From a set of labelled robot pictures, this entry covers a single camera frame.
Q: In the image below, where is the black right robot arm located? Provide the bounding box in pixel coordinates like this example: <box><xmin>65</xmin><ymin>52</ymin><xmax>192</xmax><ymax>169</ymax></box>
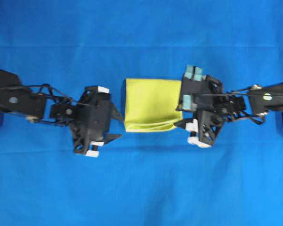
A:
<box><xmin>174</xmin><ymin>65</ymin><xmax>283</xmax><ymax>148</ymax></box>

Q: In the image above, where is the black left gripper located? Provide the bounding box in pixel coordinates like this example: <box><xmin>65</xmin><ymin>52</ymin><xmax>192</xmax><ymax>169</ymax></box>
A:
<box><xmin>50</xmin><ymin>86</ymin><xmax>124</xmax><ymax>157</ymax></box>

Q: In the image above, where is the yellow-green towel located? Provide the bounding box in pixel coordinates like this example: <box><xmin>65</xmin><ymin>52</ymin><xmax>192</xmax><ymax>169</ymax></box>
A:
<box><xmin>125</xmin><ymin>79</ymin><xmax>183</xmax><ymax>133</ymax></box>

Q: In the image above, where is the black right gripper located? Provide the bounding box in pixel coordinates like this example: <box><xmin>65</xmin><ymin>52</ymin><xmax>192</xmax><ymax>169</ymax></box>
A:
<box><xmin>174</xmin><ymin>65</ymin><xmax>246</xmax><ymax>148</ymax></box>

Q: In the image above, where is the blue table cloth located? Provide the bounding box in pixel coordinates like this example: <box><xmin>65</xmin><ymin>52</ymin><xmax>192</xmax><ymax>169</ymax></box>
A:
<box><xmin>0</xmin><ymin>0</ymin><xmax>283</xmax><ymax>226</ymax></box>

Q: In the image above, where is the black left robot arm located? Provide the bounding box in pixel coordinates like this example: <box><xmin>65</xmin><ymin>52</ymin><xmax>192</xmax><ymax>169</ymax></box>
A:
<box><xmin>0</xmin><ymin>69</ymin><xmax>124</xmax><ymax>158</ymax></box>

